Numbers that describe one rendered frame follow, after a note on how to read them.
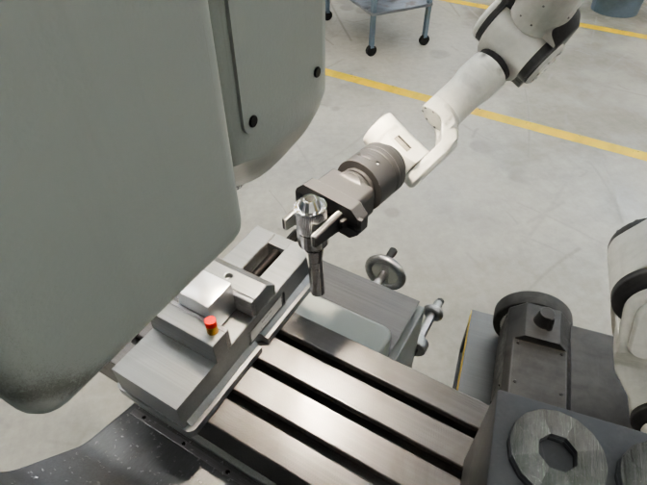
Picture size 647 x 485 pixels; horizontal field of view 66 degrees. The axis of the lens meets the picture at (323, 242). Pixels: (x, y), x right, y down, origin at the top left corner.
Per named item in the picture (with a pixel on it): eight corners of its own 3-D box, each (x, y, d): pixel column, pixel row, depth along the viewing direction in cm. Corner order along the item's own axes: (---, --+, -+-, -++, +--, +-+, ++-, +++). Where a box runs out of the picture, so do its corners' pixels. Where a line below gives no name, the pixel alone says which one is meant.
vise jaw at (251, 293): (215, 264, 84) (211, 247, 81) (275, 293, 79) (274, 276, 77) (191, 288, 80) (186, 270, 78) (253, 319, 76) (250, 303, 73)
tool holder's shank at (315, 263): (324, 235, 76) (327, 284, 84) (303, 234, 76) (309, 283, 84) (323, 249, 74) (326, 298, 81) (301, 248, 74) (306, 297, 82)
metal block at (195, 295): (205, 293, 79) (198, 268, 75) (236, 309, 77) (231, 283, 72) (183, 316, 76) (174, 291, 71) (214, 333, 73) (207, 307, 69)
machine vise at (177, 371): (254, 248, 97) (248, 204, 89) (321, 277, 91) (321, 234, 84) (116, 390, 75) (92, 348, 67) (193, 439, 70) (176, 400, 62)
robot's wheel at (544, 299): (558, 345, 143) (583, 301, 129) (558, 360, 140) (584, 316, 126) (486, 326, 148) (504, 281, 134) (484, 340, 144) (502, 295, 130)
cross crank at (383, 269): (371, 268, 142) (374, 238, 133) (409, 284, 137) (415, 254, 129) (344, 307, 132) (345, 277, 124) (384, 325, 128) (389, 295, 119)
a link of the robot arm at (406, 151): (405, 179, 76) (444, 146, 83) (357, 130, 78) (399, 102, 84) (375, 215, 86) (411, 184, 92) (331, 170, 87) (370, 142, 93)
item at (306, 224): (328, 195, 72) (329, 226, 76) (296, 194, 72) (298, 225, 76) (325, 216, 68) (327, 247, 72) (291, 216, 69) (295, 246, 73)
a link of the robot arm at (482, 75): (423, 100, 89) (502, 25, 89) (465, 140, 88) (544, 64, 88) (430, 74, 79) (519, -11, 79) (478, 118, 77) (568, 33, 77)
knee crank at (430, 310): (430, 298, 146) (433, 285, 141) (450, 306, 143) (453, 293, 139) (399, 354, 132) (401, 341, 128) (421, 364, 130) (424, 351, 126)
